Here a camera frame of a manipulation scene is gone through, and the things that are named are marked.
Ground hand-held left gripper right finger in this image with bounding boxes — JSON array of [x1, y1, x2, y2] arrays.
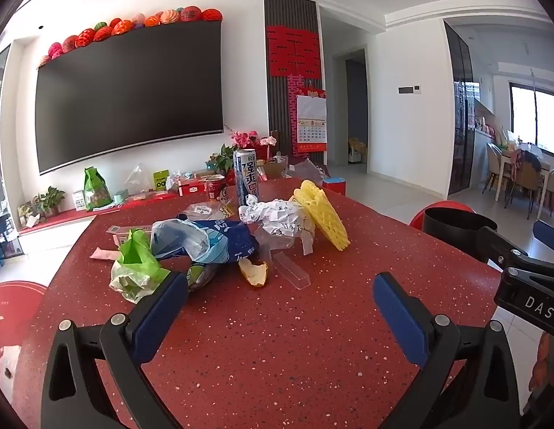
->
[[373, 272, 523, 429]]

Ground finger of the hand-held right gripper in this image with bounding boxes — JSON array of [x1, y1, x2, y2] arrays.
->
[[534, 221, 554, 257], [480, 227, 534, 273]]

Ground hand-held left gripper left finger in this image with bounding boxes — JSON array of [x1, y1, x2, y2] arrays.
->
[[41, 272, 188, 429]]

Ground black waste bin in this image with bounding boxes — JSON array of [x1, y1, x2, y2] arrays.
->
[[422, 207, 500, 263]]

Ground bitten bread piece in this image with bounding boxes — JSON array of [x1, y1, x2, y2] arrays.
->
[[239, 257, 269, 288]]

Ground clear plastic tray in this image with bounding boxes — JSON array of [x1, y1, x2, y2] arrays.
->
[[276, 251, 312, 291]]

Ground person's right hand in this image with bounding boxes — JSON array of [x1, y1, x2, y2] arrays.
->
[[533, 334, 554, 405]]

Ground brown dining chair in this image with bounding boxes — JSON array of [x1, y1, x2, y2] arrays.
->
[[506, 160, 543, 210]]

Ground green plastic bag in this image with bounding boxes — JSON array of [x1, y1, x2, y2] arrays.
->
[[109, 228, 171, 303]]

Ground white dining table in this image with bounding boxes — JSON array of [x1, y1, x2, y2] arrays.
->
[[499, 147, 554, 208]]

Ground beige dining chair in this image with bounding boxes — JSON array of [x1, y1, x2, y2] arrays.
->
[[482, 142, 506, 194]]

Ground red plastic chair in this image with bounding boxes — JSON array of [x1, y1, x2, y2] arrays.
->
[[408, 203, 478, 233]]

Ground blue white plastic bag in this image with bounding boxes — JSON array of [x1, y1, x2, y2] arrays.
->
[[150, 218, 260, 265]]

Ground black framed window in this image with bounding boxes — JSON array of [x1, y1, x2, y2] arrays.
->
[[509, 81, 554, 160]]

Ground yellow foam fruit net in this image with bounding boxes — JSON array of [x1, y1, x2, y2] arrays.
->
[[293, 179, 351, 251]]

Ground clear plastic wrap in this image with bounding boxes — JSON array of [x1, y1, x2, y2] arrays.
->
[[254, 228, 314, 256]]

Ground clear plastic bag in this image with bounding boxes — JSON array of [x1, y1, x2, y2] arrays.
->
[[124, 165, 155, 198]]

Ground short red can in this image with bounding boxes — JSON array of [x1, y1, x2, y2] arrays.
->
[[206, 175, 227, 202]]

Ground green snack bag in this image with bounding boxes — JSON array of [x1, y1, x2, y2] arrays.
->
[[83, 167, 114, 212]]

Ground dark glass cabinet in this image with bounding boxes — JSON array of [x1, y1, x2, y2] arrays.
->
[[443, 20, 477, 198]]

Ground red box with blue lid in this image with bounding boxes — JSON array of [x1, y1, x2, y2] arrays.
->
[[322, 177, 348, 196]]

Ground crumpled white paper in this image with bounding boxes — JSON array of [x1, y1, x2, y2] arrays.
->
[[238, 199, 316, 238]]

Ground tall silver blue can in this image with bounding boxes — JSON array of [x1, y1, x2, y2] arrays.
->
[[233, 149, 260, 210]]

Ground small potted plant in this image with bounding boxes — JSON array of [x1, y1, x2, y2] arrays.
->
[[33, 186, 66, 221]]

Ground green leafy plant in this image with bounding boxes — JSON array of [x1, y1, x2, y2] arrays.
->
[[207, 143, 235, 173]]

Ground grey plastic bag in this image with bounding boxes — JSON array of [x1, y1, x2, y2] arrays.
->
[[288, 158, 332, 180]]

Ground large black television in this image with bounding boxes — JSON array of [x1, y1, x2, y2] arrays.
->
[[35, 21, 225, 176]]

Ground row of paper lanterns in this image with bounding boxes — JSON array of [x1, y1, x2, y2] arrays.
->
[[37, 5, 224, 70]]

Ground wall calendar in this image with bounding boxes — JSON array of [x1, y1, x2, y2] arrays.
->
[[296, 89, 328, 148]]

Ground red paper-cut wall decoration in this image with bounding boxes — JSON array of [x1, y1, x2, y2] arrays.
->
[[265, 25, 323, 79]]

